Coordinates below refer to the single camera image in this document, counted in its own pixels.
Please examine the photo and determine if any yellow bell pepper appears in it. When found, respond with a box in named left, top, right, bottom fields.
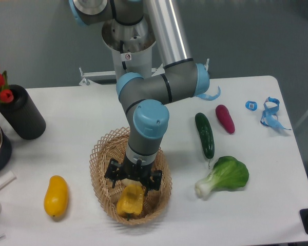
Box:
left=117, top=184, right=144, bottom=220

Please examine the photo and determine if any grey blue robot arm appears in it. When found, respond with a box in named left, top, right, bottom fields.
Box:
left=69, top=1, right=209, bottom=191

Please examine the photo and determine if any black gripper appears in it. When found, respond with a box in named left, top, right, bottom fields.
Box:
left=104, top=156, right=162, bottom=196

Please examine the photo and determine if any magenta sweet potato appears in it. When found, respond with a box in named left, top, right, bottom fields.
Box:
left=215, top=105, right=235, bottom=134

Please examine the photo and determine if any green cucumber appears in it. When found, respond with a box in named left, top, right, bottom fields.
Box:
left=195, top=113, right=215, bottom=167

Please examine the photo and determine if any yellow mango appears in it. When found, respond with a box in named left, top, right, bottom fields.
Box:
left=44, top=175, right=69, bottom=217

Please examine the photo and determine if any woven wicker basket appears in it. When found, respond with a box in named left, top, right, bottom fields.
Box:
left=90, top=127, right=172, bottom=226

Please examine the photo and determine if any blue ribbon strip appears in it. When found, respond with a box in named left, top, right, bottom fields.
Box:
left=260, top=97, right=291, bottom=131

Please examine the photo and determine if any black cylindrical vase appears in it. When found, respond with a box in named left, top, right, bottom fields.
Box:
left=0, top=85, right=46, bottom=140

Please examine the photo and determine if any green bok choy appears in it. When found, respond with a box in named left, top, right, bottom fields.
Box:
left=195, top=156, right=249, bottom=198

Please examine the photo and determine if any small blue tag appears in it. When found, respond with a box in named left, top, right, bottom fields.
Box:
left=245, top=100, right=258, bottom=111

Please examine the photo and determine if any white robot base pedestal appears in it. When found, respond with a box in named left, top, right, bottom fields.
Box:
left=78, top=17, right=210, bottom=87

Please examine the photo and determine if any curled blue tape strip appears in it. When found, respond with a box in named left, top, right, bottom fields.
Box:
left=196, top=86, right=221, bottom=101

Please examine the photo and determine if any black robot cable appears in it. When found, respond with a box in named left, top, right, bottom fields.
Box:
left=119, top=40, right=131, bottom=84

